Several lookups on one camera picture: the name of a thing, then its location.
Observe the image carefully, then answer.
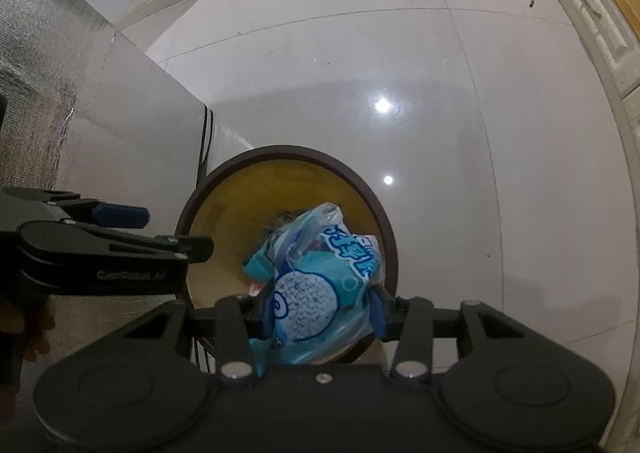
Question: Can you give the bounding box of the person's left hand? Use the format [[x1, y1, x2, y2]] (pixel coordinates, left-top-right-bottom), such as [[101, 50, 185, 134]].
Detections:
[[1, 296, 55, 388]]

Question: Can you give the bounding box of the low white wood-top cabinet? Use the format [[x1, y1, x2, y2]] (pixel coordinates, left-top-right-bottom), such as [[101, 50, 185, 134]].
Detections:
[[534, 0, 640, 145]]

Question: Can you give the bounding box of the teal fish snack bag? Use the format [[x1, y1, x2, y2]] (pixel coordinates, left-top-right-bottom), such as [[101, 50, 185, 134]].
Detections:
[[243, 203, 384, 375]]

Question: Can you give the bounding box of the black power cable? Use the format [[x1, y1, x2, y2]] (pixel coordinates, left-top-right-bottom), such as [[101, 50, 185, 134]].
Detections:
[[195, 103, 215, 185]]

